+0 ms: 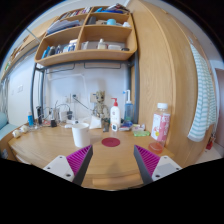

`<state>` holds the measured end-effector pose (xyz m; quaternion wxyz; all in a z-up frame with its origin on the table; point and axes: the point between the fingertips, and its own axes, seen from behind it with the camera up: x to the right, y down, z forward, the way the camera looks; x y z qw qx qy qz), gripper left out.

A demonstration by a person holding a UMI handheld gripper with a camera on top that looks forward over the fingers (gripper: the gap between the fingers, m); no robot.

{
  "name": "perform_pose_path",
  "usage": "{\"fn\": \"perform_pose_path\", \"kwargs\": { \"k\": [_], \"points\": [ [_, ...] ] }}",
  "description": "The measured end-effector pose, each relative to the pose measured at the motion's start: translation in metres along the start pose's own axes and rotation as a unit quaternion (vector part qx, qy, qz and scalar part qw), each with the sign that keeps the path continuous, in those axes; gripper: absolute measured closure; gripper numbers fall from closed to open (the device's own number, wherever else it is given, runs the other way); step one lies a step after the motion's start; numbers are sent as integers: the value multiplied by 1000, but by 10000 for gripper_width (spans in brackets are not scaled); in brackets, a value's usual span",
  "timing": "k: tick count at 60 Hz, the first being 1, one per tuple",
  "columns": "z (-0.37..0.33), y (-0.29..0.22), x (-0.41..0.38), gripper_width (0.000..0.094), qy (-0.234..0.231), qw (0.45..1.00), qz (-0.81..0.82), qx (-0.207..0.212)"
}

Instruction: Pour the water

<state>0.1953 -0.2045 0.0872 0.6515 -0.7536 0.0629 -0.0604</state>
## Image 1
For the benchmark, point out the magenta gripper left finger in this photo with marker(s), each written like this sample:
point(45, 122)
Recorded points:
point(72, 167)

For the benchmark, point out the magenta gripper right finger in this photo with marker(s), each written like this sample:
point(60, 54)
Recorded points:
point(152, 167)

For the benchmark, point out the white paper cup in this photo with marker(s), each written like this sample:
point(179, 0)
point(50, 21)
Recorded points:
point(80, 132)

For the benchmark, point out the green packet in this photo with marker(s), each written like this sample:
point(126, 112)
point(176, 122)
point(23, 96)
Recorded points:
point(141, 133)

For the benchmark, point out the clear bottle pink label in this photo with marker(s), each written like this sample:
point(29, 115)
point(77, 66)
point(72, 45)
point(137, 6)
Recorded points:
point(160, 127)

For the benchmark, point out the dark red round coaster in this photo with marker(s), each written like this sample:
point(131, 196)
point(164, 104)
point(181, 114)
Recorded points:
point(110, 142)

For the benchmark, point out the white crumpled tissue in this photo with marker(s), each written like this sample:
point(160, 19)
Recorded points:
point(95, 123)

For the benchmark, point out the blue pump dispenser bottle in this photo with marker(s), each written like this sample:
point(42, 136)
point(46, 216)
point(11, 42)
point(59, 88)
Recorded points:
point(128, 107)

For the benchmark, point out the Groot figurine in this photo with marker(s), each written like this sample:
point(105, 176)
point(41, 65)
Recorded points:
point(100, 109)

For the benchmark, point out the small blue tube bottle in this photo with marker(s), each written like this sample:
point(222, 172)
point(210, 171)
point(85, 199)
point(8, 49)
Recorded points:
point(30, 119)

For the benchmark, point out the white pump lotion bottle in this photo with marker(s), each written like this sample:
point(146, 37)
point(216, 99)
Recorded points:
point(115, 117)

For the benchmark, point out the striped green white towel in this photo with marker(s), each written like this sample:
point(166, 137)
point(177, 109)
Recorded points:
point(205, 113)

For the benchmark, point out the white bottle on shelf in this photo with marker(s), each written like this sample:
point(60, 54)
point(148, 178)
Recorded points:
point(101, 44)

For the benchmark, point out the wooden wardrobe panel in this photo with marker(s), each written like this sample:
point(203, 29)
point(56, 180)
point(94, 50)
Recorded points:
point(167, 74)

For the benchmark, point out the blue cup on shelf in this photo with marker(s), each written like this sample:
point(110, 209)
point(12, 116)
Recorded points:
point(111, 22)

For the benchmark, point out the wooden wall shelf unit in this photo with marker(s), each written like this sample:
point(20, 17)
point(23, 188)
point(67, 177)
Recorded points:
point(120, 38)

